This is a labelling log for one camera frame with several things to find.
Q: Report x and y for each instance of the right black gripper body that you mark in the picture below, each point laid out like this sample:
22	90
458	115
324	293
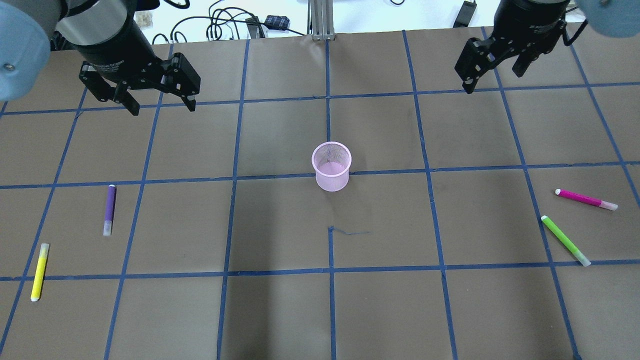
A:
531	22

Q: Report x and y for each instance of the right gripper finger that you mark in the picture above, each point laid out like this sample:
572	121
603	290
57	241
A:
526	56
478	56

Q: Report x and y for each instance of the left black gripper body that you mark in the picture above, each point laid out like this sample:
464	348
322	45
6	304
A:
119	48

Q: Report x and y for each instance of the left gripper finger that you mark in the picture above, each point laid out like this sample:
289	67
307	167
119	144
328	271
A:
180	78
126	99

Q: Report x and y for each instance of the purple pen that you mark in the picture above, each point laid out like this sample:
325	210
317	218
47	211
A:
108	219

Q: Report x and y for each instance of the pink pen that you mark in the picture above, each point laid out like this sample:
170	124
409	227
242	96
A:
582	198

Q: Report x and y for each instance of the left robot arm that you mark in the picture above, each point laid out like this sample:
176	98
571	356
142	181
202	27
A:
27	27

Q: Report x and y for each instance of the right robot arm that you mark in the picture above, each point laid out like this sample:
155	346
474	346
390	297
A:
610	18

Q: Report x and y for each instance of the pink mesh cup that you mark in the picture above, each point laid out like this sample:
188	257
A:
331	163

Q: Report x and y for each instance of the snack bag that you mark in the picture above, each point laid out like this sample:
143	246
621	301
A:
144	19

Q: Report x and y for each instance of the blue black small device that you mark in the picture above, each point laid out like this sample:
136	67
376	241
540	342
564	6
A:
277	22

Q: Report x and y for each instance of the yellow pen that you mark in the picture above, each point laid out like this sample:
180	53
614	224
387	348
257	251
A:
38	281

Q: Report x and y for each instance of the green pen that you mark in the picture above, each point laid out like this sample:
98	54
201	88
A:
564	239

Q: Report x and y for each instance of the aluminium frame post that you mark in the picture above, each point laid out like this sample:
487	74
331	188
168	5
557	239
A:
321	20

